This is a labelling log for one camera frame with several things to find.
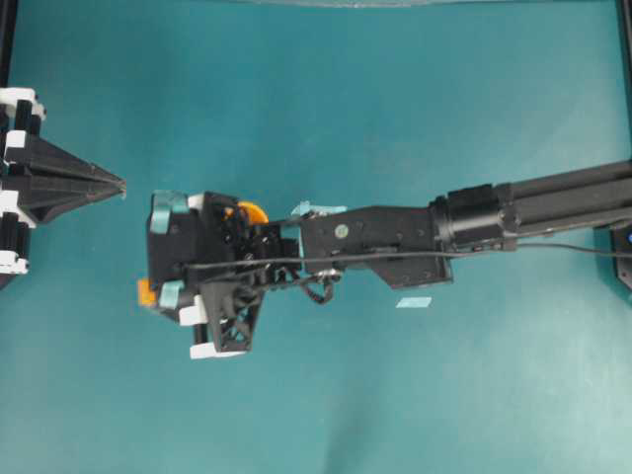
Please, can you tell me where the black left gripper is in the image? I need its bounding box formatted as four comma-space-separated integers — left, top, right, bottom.
1, 87, 126, 287

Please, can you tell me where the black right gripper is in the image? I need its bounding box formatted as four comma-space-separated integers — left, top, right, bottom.
146, 191, 299, 359

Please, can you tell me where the orange cube block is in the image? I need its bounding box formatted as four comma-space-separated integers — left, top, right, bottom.
136, 278, 157, 307

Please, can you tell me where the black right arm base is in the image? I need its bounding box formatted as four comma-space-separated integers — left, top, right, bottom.
609, 222, 632, 289

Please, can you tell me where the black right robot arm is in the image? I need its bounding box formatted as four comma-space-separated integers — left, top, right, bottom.
137, 161, 631, 359

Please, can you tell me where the orange cup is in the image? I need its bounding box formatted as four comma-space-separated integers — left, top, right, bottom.
223, 200, 270, 226

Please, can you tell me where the teal tape strip on table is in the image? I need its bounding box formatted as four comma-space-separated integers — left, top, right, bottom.
396, 296, 433, 309

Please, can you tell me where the black metal frame rail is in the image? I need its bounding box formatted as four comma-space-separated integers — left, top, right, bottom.
0, 0, 19, 88

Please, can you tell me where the black thin cable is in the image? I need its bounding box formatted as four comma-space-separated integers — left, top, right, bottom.
183, 242, 632, 274

